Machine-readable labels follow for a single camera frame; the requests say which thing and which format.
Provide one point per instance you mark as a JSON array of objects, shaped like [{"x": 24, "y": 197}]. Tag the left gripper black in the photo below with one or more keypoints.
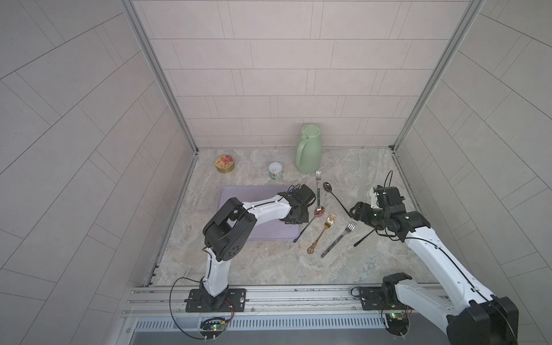
[{"x": 300, "y": 213}]

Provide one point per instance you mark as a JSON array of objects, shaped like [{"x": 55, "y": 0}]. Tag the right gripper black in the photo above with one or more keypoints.
[{"x": 360, "y": 213}]

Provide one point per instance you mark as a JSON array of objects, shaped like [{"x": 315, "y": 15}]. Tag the gold fork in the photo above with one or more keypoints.
[{"x": 327, "y": 225}]

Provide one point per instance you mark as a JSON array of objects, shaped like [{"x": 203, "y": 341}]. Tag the silver fork patterned handle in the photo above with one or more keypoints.
[{"x": 350, "y": 227}]

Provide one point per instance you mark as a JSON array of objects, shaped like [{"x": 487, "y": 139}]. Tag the iridescent rainbow spoon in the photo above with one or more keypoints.
[{"x": 308, "y": 222}]

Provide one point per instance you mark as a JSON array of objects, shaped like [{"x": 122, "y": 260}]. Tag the black spoon long handle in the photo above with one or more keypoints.
[{"x": 356, "y": 244}]

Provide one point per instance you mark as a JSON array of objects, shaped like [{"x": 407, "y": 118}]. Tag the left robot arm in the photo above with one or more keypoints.
[{"x": 228, "y": 230}]

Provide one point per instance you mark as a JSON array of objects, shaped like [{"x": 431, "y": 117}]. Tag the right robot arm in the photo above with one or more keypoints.
[{"x": 472, "y": 313}]

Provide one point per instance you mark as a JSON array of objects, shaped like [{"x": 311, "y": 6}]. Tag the black spoon near jug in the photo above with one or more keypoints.
[{"x": 328, "y": 188}]

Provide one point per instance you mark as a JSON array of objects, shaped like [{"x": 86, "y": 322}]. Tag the small white lidded cup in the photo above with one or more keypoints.
[{"x": 275, "y": 171}]

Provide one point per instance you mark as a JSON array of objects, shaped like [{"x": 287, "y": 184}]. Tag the green thermos jug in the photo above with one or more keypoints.
[{"x": 309, "y": 149}]

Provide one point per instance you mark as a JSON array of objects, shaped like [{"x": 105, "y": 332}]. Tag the round gold candy tin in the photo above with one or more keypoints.
[{"x": 225, "y": 164}]

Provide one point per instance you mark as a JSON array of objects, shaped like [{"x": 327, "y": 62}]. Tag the right controller board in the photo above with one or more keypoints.
[{"x": 396, "y": 324}]

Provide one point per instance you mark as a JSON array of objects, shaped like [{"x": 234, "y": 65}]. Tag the controller board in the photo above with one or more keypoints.
[
  {"x": 396, "y": 324},
  {"x": 216, "y": 324}
]

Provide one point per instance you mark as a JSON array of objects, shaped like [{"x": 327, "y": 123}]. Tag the left controller board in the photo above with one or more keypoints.
[{"x": 216, "y": 324}]

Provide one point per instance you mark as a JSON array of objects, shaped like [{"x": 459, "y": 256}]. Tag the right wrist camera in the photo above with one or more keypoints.
[{"x": 388, "y": 196}]

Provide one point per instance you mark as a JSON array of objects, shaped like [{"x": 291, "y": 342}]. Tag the silver fork green handle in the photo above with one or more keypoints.
[{"x": 318, "y": 191}]

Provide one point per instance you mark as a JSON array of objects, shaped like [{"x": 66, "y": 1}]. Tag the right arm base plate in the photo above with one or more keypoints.
[{"x": 379, "y": 298}]

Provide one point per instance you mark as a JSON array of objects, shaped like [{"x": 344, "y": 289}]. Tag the aluminium mounting rail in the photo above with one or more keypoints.
[{"x": 261, "y": 300}]

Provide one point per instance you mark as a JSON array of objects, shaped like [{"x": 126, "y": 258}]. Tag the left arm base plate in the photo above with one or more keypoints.
[{"x": 232, "y": 299}]

